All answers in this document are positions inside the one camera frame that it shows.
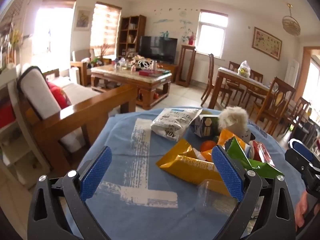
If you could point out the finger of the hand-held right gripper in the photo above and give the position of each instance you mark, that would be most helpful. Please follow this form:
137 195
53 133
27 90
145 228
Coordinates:
295 158
303 150

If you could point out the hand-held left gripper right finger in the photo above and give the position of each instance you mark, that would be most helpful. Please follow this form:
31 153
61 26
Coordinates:
227 172

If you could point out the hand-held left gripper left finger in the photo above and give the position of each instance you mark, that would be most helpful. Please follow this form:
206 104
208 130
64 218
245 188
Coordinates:
96 172

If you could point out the green snack bag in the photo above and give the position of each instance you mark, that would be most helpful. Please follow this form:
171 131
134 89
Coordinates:
237 150

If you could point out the clear plastic cup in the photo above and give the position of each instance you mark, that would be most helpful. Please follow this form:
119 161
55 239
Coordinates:
210 195

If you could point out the red snack packet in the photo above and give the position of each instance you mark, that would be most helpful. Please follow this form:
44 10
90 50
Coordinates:
262 152

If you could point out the tangerine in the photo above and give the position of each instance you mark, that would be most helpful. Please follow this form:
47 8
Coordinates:
208 145

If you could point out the orange snack bag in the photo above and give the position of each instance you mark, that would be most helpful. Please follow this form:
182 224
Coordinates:
225 136

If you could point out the yellow snack bag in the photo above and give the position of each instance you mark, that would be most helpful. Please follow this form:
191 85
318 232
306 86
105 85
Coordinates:
185 166

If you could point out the milk carton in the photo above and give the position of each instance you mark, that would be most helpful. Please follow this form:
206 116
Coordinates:
206 127

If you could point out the fluffy white plush toy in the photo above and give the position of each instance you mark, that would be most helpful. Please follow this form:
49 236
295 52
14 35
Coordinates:
232 117

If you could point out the white printed snack bag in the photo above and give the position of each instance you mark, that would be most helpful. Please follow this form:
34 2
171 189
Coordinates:
172 122

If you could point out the person's right hand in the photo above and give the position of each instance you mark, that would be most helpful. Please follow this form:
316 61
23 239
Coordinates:
301 205

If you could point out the blue printed tablecloth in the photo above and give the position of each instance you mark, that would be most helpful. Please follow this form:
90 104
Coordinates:
125 155

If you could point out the wooden dining chair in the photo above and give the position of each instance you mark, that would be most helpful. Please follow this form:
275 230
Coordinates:
257 76
211 65
234 66
275 85
300 105

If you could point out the wooden sofa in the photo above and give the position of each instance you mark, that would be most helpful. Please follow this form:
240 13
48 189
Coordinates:
82 110

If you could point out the white standing air conditioner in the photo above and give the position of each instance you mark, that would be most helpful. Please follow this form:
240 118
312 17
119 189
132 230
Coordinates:
291 72

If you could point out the red cushion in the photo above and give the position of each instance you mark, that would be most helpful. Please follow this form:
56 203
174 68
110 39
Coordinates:
58 95

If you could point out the wooden dining table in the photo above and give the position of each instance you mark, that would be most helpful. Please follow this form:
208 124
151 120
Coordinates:
240 78

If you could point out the wooden coffee table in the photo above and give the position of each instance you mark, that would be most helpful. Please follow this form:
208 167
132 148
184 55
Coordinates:
130 80

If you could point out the white sofa cushion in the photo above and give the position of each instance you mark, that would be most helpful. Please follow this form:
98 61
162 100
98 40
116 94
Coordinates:
37 92

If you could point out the plastic bag of fruit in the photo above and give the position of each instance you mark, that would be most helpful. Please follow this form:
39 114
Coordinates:
243 70

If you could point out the red flat box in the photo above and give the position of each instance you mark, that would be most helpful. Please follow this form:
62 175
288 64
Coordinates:
148 73

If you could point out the wide framed picture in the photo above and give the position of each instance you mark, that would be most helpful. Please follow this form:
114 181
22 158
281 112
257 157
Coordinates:
266 42

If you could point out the wooden television cabinet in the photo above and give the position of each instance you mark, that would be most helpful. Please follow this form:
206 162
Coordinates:
172 71

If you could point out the wooden armchair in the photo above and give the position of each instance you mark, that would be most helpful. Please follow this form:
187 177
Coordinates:
80 55

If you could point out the woven pendant lamp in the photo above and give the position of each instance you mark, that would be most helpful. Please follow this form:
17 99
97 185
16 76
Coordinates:
291 23

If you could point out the tall wooden stand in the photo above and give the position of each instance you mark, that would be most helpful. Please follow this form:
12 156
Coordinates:
188 48

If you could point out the red vase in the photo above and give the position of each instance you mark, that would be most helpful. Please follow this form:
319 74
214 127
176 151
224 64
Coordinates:
191 40

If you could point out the flat screen television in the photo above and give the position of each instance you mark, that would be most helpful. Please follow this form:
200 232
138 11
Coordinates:
157 48

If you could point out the white framed window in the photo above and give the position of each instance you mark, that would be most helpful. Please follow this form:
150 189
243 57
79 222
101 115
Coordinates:
210 35

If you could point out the window with striped blind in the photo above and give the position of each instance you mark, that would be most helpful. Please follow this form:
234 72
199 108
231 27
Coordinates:
105 25

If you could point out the wooden bookshelf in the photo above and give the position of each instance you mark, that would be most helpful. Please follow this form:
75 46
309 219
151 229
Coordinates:
130 27

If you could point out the bright balcony window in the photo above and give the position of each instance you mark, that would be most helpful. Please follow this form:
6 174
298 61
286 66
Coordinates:
50 30

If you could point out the yellow flowers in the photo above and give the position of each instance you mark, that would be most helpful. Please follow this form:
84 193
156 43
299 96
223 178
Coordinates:
16 37

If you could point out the small wall picture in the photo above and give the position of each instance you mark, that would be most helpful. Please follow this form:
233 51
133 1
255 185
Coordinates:
82 18

